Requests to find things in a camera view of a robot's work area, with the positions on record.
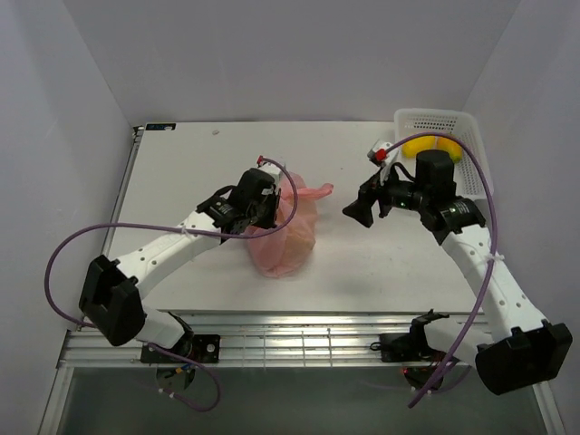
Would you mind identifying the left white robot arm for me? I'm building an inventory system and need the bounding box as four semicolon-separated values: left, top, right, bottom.
79;163;282;363

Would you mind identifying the white plastic basket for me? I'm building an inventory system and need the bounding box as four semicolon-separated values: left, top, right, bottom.
393;108;493;200

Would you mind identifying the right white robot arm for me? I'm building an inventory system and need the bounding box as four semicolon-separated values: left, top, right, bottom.
343;150;573;395

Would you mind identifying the aluminium frame rail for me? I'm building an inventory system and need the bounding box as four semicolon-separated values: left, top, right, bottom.
44;314;565;434

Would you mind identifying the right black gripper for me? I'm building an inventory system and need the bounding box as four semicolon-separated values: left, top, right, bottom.
342;161;428;228

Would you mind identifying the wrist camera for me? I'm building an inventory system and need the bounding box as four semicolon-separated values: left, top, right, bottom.
367;140;399;184
256;156;286;190

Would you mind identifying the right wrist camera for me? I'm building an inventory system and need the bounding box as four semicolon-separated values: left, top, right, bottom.
367;140;399;184

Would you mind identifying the pink plastic bag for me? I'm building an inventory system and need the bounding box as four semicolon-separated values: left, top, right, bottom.
246;172;334;278

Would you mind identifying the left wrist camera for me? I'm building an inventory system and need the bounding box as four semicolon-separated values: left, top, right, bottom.
256;156;286;190

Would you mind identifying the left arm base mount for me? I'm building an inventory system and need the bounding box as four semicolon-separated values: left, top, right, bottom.
140;333;221;392

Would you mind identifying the yellow green fake mango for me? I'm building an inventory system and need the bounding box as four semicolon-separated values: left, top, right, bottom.
436;137;463;164

